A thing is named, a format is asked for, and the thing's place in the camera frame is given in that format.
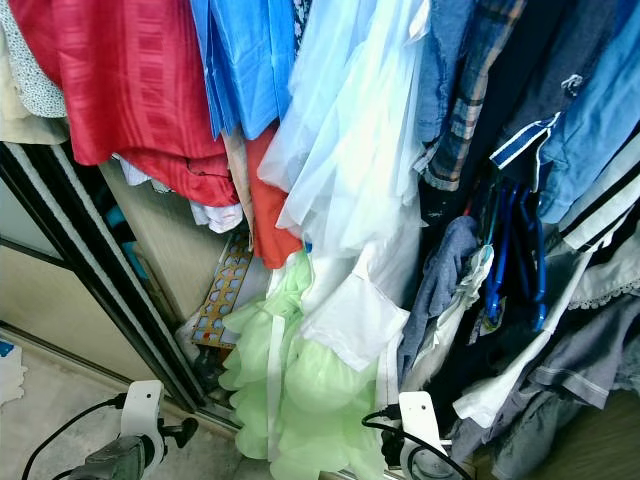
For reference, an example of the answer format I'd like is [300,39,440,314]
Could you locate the light green ruffled dress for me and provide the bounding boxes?
[217,250,383,480]

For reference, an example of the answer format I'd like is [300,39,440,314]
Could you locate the white sheer dress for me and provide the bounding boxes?
[295,225,423,376]

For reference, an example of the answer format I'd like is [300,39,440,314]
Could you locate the colourful dotted board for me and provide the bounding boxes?
[190,235,256,349]

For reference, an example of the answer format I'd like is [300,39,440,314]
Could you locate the white cloth garment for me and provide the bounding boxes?
[452,215,640,431]

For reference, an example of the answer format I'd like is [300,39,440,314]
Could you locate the white paper scrap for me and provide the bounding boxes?
[0,340,28,406]

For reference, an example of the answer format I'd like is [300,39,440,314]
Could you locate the wardrobe with sliding door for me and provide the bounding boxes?
[0,135,261,421]

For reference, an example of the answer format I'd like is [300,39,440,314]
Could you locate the grey blue cloth garment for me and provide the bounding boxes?
[398,215,483,386]

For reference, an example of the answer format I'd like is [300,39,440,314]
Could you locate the dark grey trousers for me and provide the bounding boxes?
[445,320,640,480]

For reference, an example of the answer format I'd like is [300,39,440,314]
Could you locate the blue plastic clothes hanger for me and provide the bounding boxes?
[480,178,551,333]

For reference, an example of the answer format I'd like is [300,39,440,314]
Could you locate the orange red garment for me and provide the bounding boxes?
[245,122,303,269]

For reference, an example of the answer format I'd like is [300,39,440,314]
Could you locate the pale blue sheer dress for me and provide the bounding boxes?
[257,0,433,263]

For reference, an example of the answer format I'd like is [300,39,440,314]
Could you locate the navy garment striped trim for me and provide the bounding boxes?
[480,0,621,201]

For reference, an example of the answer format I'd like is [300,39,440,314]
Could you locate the grey plaid shirt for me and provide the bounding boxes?
[420,0,531,193]

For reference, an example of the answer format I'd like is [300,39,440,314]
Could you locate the red striped garment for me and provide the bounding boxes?
[8,0,243,209]

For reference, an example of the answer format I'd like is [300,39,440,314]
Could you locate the cream cloth garment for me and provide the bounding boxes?
[0,55,83,147]

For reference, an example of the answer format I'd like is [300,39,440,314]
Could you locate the light blue denim garment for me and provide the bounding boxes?
[538,35,640,226]

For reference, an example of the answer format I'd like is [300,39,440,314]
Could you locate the bright blue satin garment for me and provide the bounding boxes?
[188,0,299,141]

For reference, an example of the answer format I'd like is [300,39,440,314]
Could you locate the white blue-dotted garment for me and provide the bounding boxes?
[0,0,71,121]

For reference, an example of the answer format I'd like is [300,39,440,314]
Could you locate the dark blue denim shirt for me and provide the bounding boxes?
[415,0,486,141]

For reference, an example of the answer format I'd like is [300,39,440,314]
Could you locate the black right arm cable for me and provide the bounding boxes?
[363,405,471,480]

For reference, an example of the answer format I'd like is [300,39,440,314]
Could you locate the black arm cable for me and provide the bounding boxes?
[22,400,126,480]
[363,405,471,480]

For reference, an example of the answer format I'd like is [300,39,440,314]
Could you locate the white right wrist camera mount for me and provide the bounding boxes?
[398,391,458,480]

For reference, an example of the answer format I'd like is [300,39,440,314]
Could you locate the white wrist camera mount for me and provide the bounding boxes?
[398,391,458,480]
[120,380,166,469]

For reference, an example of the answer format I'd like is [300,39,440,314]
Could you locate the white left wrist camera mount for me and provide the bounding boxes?
[120,380,166,469]

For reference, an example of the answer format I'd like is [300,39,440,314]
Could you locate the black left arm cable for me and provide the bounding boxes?
[22,400,126,480]

